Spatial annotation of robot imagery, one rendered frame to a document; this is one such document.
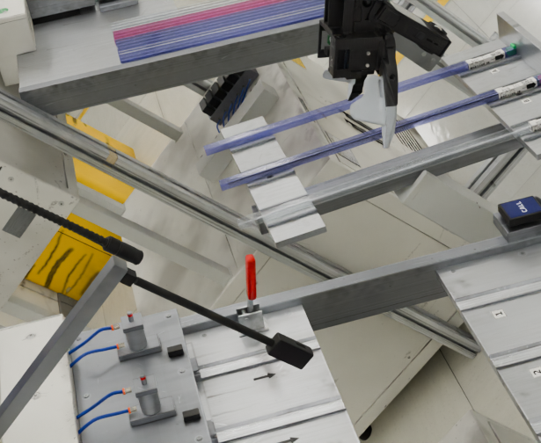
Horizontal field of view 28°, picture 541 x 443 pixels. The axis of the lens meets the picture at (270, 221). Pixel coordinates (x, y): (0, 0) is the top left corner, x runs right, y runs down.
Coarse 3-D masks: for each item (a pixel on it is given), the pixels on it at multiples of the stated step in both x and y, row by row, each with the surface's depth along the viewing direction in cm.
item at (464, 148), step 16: (512, 128) 152; (528, 128) 151; (464, 144) 151; (480, 144) 150; (416, 160) 150; (432, 160) 150; (448, 160) 150; (368, 176) 150; (384, 176) 149; (400, 176) 150; (320, 192) 149; (336, 192) 149; (272, 208) 148; (288, 208) 148; (304, 208) 149; (240, 224) 147; (256, 224) 148
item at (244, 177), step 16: (480, 96) 161; (496, 96) 160; (432, 112) 160; (448, 112) 160; (400, 128) 159; (336, 144) 158; (352, 144) 158; (288, 160) 158; (304, 160) 158; (240, 176) 157; (256, 176) 157
